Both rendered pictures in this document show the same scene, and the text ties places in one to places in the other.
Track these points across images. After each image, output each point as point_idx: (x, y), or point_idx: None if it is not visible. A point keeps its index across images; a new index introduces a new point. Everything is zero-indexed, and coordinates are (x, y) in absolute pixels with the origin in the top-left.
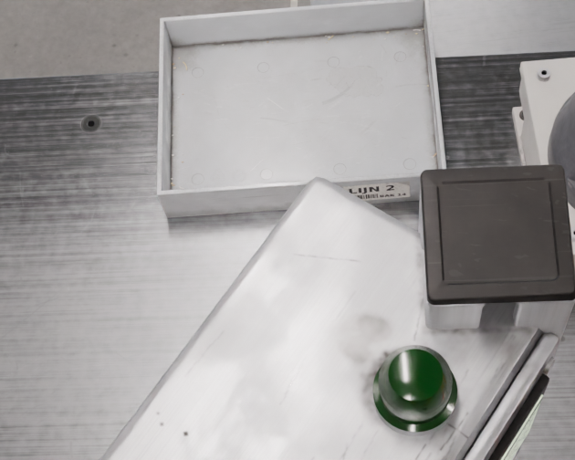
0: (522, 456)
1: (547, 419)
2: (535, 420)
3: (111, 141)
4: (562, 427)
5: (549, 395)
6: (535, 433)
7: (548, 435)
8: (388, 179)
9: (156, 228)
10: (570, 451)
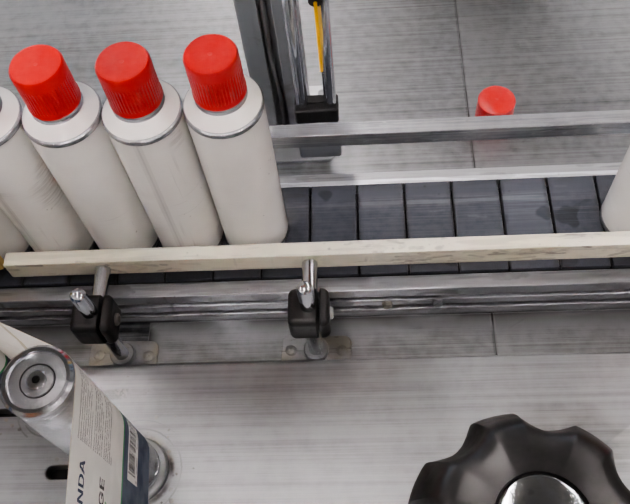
0: (368, 47)
1: (391, 21)
2: (381, 22)
3: None
4: (404, 26)
5: (394, 6)
6: (380, 31)
7: (391, 32)
8: None
9: None
10: (410, 42)
